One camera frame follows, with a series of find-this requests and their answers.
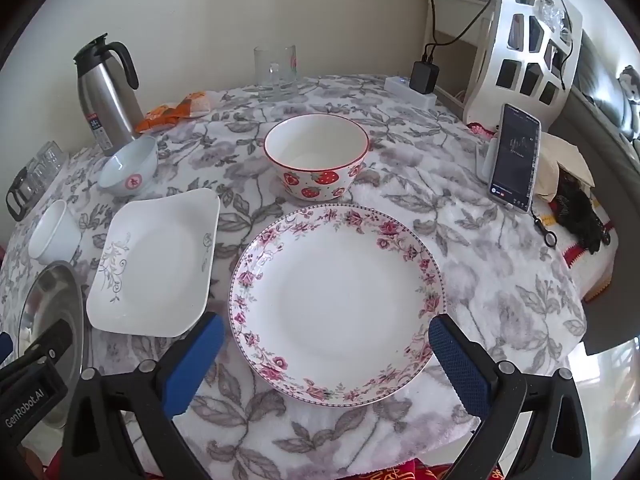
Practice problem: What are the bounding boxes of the stainless steel basin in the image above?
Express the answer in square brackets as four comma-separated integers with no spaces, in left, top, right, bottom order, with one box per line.
[17,260,87,428]

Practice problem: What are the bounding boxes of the strawberry print bowl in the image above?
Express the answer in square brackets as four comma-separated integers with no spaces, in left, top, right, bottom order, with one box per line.
[264,114,371,200]

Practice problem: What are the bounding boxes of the smartphone with dark screen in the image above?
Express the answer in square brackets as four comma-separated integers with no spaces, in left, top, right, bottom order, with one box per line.
[489,103,543,215]

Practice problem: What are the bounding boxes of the square white plate grey print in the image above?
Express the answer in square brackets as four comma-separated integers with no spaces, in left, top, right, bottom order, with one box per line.
[86,188,221,337]

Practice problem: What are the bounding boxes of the black cloth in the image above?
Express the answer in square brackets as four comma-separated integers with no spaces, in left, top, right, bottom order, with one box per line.
[554,170,609,256]

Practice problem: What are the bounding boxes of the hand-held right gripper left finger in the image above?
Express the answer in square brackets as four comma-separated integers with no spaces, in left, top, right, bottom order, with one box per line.
[60,311,226,480]

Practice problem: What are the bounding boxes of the plush toy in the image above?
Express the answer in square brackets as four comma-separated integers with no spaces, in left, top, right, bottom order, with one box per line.
[617,65,640,111]

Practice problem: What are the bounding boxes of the cream wooden shelf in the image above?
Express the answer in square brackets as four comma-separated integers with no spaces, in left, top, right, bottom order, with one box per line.
[422,0,496,111]

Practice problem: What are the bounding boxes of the clear glass mug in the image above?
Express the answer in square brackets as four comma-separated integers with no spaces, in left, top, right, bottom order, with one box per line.
[253,45,299,101]

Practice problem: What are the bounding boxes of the beige bag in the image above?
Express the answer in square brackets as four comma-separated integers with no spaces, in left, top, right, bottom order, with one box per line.
[539,134,594,202]

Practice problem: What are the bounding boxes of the black ring strap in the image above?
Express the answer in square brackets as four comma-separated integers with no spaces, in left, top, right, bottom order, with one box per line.
[531,209,559,249]

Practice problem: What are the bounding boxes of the small clear glass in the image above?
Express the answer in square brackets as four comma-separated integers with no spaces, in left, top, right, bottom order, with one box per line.
[37,140,67,172]
[12,170,41,208]
[24,156,53,188]

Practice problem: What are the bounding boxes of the grey sofa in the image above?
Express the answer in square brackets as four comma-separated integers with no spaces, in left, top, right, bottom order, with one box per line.
[547,30,640,201]

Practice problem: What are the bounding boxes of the round pink floral plate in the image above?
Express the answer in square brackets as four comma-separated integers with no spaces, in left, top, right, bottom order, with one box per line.
[229,203,447,403]

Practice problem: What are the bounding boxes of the white power strip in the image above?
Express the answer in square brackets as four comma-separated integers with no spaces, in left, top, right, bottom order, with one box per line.
[385,76,437,109]

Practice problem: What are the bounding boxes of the orange snack packet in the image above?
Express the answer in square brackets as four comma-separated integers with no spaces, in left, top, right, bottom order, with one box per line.
[135,102,193,134]

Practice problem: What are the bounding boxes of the white cutout panel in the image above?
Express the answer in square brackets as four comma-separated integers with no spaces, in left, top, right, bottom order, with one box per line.
[462,0,584,127]

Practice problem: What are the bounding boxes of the black power adapter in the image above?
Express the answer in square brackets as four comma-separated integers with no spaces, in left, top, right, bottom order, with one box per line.
[410,60,441,96]

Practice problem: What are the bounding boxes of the black wire glass holder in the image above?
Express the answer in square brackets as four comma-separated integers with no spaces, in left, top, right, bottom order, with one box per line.
[6,165,46,222]

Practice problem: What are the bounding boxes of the clear bread packet orange print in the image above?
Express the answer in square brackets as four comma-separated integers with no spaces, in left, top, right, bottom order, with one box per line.
[180,91,209,113]

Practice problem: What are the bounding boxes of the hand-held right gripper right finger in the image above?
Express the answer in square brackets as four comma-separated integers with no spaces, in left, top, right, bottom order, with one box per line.
[429,314,593,480]

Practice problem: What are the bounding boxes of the steel thermos jug black handle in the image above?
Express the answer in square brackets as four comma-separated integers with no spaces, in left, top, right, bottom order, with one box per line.
[73,33,146,157]

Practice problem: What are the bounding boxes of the colourful crochet mat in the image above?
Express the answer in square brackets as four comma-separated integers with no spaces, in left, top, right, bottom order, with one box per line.
[544,199,622,302]

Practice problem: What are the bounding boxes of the white cup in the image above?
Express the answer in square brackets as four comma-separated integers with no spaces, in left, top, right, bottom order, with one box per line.
[27,200,82,264]

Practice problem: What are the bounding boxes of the pale blue bowl red mark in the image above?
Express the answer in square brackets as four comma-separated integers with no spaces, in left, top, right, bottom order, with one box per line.
[97,136,159,197]

